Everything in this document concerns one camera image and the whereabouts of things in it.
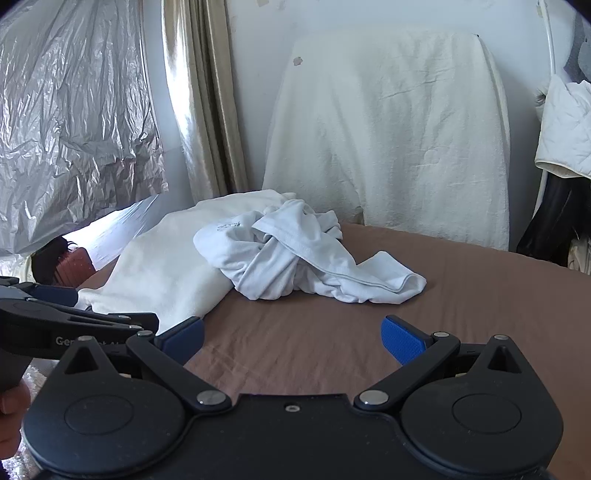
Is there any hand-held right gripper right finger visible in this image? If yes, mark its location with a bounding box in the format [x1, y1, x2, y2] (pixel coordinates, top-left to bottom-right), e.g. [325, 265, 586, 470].
[353, 315, 529, 409]

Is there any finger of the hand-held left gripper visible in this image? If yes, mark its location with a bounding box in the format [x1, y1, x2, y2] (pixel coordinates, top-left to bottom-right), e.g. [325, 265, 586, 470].
[0, 276, 78, 308]
[68, 310, 160, 337]

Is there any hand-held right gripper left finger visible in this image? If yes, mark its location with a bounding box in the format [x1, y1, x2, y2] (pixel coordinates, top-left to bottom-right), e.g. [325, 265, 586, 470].
[60, 318, 233, 412]

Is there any white t-shirt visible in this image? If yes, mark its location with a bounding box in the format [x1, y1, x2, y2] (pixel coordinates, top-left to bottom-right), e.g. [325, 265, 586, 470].
[193, 199, 428, 305]

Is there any person's left hand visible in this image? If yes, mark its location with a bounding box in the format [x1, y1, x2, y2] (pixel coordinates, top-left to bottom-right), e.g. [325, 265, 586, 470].
[0, 383, 31, 459]

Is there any red-brown suitcase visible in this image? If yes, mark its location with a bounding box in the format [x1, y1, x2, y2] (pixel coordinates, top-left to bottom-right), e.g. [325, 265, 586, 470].
[51, 247, 95, 289]

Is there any dark cloth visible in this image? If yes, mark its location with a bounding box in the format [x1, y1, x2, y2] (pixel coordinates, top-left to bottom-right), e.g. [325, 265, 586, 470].
[32, 236, 75, 283]

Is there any cream folded blanket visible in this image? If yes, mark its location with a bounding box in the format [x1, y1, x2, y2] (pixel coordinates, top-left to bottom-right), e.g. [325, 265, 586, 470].
[76, 188, 298, 324]

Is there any silver plastic sheet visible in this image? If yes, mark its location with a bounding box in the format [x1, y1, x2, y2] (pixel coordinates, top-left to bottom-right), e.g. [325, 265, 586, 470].
[0, 0, 169, 282]

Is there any gold curtain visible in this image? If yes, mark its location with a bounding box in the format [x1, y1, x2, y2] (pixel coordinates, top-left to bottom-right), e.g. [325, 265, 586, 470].
[161, 0, 250, 204]

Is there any white quilted jacket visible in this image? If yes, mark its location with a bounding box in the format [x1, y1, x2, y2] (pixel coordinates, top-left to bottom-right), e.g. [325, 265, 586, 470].
[534, 74, 591, 178]

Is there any white rack pole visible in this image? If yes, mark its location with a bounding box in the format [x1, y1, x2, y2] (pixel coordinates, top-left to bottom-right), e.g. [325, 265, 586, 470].
[537, 0, 560, 79]

